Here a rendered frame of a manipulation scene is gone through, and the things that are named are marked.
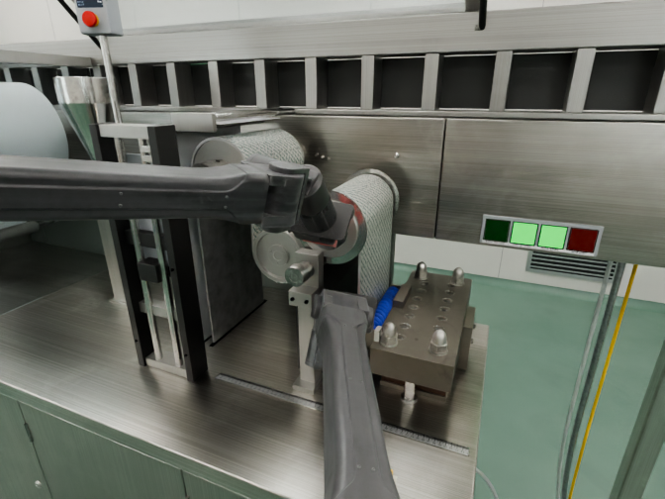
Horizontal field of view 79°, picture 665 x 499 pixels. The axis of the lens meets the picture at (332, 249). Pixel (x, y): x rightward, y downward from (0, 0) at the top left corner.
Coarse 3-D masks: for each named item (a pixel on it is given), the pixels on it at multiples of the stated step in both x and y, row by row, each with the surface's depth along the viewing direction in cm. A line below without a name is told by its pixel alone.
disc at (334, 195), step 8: (336, 192) 74; (336, 200) 75; (344, 200) 74; (352, 200) 74; (360, 216) 74; (360, 224) 75; (360, 232) 75; (360, 240) 76; (352, 248) 77; (360, 248) 76; (344, 256) 78; (352, 256) 78
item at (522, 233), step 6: (516, 228) 95; (522, 228) 94; (528, 228) 94; (534, 228) 93; (516, 234) 95; (522, 234) 95; (528, 234) 94; (534, 234) 94; (516, 240) 96; (522, 240) 95; (528, 240) 95
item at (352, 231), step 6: (354, 222) 74; (348, 228) 75; (354, 228) 75; (348, 234) 75; (354, 234) 75; (348, 240) 76; (354, 240) 75; (312, 246) 79; (342, 246) 77; (348, 246) 76; (324, 252) 79; (330, 252) 78; (336, 252) 78; (342, 252) 77
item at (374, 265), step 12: (384, 240) 93; (372, 252) 85; (384, 252) 95; (360, 264) 78; (372, 264) 86; (384, 264) 96; (360, 276) 79; (372, 276) 88; (384, 276) 98; (360, 288) 80; (372, 288) 89; (384, 288) 100
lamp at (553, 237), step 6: (546, 228) 92; (552, 228) 92; (558, 228) 91; (564, 228) 91; (540, 234) 93; (546, 234) 93; (552, 234) 92; (558, 234) 92; (564, 234) 91; (540, 240) 94; (546, 240) 93; (552, 240) 93; (558, 240) 92; (546, 246) 94; (552, 246) 93; (558, 246) 93
